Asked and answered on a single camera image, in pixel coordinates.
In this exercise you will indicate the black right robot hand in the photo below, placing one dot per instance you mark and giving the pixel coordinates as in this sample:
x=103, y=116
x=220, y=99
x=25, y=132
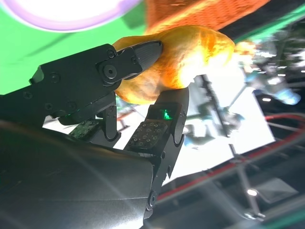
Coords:
x=71, y=179

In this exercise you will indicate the lavender round plate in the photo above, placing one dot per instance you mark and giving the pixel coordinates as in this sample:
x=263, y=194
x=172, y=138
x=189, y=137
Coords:
x=59, y=14

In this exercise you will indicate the orange wicker basket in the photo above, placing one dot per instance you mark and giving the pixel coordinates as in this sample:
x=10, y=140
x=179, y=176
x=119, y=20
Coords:
x=190, y=12

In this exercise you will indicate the green tablecloth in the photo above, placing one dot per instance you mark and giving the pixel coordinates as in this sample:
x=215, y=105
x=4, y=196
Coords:
x=47, y=47

